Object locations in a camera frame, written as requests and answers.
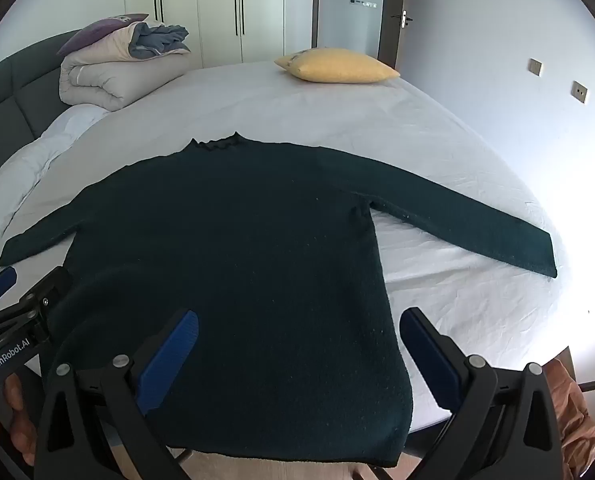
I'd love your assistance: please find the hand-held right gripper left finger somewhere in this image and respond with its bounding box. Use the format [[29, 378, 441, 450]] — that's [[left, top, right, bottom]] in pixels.
[[35, 309, 201, 480]]

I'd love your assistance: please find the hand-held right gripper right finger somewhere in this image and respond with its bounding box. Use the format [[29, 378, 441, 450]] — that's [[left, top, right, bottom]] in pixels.
[[400, 307, 563, 480]]

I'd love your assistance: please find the dark green sweater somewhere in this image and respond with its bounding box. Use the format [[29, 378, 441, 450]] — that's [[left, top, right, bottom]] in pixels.
[[0, 131, 558, 468]]

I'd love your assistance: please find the person's left hand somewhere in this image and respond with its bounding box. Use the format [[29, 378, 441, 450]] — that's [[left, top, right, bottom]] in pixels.
[[0, 375, 38, 466]]

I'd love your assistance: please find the white pillow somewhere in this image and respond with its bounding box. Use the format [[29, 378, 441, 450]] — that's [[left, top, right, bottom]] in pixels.
[[40, 104, 112, 153], [0, 137, 76, 276]]

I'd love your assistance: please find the brown cloth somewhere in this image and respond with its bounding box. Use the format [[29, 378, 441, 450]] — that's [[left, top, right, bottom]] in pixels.
[[547, 352, 595, 467]]

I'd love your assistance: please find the dark green headboard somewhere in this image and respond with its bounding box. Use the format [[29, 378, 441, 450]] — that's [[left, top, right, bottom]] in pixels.
[[0, 29, 86, 196]]

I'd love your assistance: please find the folded beige duvet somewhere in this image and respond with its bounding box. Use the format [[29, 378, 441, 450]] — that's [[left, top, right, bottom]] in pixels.
[[59, 20, 193, 110]]

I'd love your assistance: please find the purple pillow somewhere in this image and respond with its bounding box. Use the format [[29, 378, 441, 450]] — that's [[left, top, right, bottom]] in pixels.
[[56, 13, 149, 56]]

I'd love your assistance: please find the bed with white sheet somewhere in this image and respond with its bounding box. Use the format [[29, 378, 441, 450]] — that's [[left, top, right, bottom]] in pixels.
[[0, 60, 593, 461]]

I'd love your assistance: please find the blue grey blanket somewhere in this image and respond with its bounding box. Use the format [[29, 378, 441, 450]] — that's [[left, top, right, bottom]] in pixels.
[[129, 22, 191, 59]]

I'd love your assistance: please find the yellow pillow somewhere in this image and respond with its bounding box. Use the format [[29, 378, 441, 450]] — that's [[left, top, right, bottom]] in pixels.
[[274, 47, 401, 84]]

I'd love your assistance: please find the white wardrobe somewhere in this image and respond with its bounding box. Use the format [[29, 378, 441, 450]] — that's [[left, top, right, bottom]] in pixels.
[[124, 0, 314, 68]]

